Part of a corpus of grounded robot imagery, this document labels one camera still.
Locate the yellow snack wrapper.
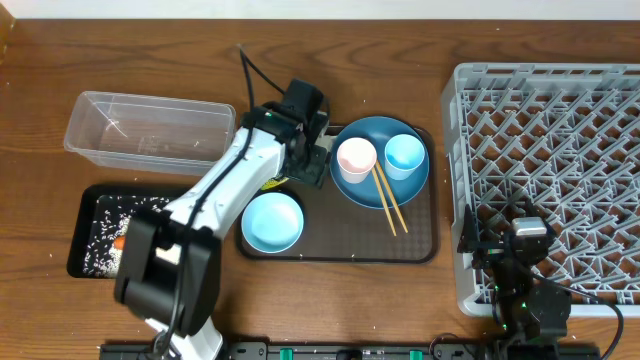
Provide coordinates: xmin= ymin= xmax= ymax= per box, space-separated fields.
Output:
xmin=260 ymin=176 xmax=289 ymax=191

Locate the pink cup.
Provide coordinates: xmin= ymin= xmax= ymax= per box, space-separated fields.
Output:
xmin=337 ymin=137 xmax=377 ymax=184

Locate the light blue bowl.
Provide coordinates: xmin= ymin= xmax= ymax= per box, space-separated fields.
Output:
xmin=241 ymin=192 xmax=305 ymax=254

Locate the white rice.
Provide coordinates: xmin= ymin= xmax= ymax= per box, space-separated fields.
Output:
xmin=81 ymin=195 xmax=172 ymax=278

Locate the orange carrot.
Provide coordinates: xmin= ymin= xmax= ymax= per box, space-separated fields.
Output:
xmin=114 ymin=236 xmax=125 ymax=250

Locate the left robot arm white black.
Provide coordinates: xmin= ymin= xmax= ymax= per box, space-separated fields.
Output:
xmin=114 ymin=103 xmax=330 ymax=359

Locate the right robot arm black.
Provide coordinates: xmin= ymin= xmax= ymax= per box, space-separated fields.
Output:
xmin=457 ymin=202 xmax=571 ymax=359

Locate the grey dishwasher rack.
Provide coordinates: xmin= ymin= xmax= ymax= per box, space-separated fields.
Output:
xmin=441 ymin=63 xmax=639 ymax=318

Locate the black waste tray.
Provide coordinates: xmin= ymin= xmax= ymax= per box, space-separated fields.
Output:
xmin=66 ymin=183 xmax=187 ymax=279

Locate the wooden chopstick left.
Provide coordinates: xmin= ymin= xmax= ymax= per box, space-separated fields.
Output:
xmin=371 ymin=163 xmax=397 ymax=237

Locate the wooden chopstick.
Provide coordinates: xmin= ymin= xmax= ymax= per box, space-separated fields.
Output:
xmin=376 ymin=161 xmax=408 ymax=233
xmin=371 ymin=163 xmax=397 ymax=237

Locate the brown serving tray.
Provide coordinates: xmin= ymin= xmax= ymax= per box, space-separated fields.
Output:
xmin=234 ymin=123 xmax=441 ymax=265

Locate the dark blue plate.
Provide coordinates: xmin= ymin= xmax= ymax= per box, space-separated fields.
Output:
xmin=330 ymin=116 xmax=430 ymax=209

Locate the wooden chopstick right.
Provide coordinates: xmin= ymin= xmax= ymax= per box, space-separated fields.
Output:
xmin=376 ymin=161 xmax=408 ymax=233

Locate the light blue cup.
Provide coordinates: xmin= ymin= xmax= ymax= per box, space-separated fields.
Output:
xmin=384 ymin=134 xmax=426 ymax=181

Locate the clear plastic bin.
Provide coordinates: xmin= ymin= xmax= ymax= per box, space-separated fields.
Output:
xmin=64 ymin=91 xmax=236 ymax=176

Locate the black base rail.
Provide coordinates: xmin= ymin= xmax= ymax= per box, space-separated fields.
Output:
xmin=98 ymin=341 xmax=601 ymax=360

